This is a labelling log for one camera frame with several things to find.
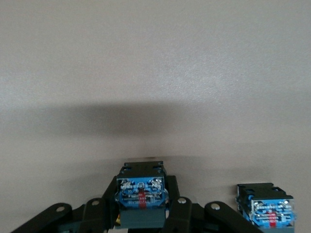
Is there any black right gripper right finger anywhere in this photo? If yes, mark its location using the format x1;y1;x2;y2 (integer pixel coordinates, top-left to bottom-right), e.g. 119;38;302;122
161;175;265;233

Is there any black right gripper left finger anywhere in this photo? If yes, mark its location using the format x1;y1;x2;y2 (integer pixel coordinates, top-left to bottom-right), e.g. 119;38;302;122
9;176;118;233

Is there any push button blue contact block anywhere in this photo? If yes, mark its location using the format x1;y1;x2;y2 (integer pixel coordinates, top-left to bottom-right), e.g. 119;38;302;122
114;155;170;230

